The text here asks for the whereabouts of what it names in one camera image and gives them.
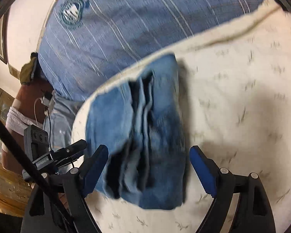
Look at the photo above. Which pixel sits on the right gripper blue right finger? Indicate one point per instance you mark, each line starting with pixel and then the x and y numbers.
pixel 206 170

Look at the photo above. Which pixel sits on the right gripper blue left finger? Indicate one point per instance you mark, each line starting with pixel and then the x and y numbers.
pixel 92 168

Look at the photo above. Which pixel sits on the blue denim jeans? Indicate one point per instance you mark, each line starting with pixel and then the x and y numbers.
pixel 139 122

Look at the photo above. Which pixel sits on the grey hanging cloth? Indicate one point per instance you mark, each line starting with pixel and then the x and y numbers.
pixel 18 122

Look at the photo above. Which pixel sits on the white power strip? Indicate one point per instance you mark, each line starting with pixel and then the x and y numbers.
pixel 48 102

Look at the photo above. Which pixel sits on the brown wooden headboard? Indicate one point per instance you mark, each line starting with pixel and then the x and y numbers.
pixel 29 104

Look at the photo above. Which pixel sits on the olive green cap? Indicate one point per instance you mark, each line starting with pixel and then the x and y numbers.
pixel 28 71

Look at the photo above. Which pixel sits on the cream leaf-print blanket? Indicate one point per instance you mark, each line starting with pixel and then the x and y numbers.
pixel 235 99

